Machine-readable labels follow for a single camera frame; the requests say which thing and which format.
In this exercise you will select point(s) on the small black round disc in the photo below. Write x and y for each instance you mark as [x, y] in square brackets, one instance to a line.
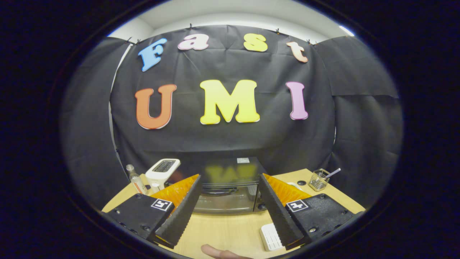
[302, 182]

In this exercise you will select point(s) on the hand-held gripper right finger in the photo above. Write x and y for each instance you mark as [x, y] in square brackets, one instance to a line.
[282, 216]

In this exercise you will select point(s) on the black toaster oven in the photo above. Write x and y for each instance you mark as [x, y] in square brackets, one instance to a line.
[226, 201]

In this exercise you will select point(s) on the white bread toaster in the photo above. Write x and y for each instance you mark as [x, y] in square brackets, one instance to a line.
[161, 172]

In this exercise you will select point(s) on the small white rectangular plate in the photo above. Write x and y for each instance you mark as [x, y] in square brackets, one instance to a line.
[270, 237]

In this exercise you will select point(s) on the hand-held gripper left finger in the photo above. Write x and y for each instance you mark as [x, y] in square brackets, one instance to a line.
[179, 216]

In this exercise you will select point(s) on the clear glass bottle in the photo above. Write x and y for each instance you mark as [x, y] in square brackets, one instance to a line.
[136, 183]

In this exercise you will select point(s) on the metal spoon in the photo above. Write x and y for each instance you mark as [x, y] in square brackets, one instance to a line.
[333, 173]

